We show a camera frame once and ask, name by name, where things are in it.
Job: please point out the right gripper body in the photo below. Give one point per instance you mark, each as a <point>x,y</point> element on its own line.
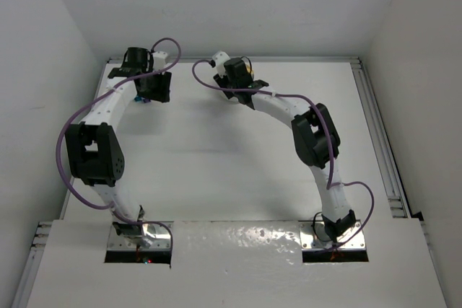
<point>235,90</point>

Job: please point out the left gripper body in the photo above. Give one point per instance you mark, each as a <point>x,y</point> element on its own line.
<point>155,88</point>

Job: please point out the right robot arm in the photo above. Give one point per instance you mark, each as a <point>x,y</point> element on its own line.
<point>314,133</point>

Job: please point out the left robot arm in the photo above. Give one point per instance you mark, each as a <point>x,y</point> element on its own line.
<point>95,155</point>

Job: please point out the white divided round container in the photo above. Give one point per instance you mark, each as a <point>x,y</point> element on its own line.
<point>252,71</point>

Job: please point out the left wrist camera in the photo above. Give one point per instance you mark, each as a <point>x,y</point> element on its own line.
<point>160,60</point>

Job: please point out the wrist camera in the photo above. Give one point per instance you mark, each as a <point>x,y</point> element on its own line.
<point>160,60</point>
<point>219,59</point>

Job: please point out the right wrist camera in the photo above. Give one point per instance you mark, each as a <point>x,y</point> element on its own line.
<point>219,59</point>

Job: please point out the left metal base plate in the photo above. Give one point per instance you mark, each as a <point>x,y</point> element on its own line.
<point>145,237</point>

